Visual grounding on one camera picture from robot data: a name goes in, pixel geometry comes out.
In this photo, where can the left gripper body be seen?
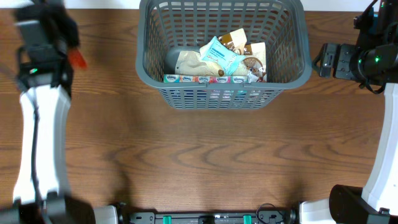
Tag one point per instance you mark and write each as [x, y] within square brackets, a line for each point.
[63, 32]

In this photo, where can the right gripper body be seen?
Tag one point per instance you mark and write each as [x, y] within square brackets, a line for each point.
[347, 64]

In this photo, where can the orange biscuit packet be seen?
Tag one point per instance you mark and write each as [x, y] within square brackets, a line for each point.
[76, 59]

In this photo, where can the beige brown snack bag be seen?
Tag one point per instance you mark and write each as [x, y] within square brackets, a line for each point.
[255, 60]

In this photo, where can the brown topped Pantree bag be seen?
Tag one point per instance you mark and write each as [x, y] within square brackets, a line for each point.
[234, 41]

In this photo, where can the small mint snack packet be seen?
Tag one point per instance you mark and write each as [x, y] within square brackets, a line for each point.
[216, 52]

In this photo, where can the Kleenex tissue multipack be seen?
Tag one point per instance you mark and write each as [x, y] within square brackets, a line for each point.
[204, 79]

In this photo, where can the plain beige snack bag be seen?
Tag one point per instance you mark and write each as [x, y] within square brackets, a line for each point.
[189, 63]

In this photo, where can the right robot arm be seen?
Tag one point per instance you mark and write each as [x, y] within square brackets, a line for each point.
[355, 153]

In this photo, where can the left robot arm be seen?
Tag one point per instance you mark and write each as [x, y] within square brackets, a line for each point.
[46, 60]

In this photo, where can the grey plastic basket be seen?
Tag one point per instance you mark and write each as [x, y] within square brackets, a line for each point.
[168, 27]

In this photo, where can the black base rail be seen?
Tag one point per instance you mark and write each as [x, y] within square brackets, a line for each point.
[114, 214]

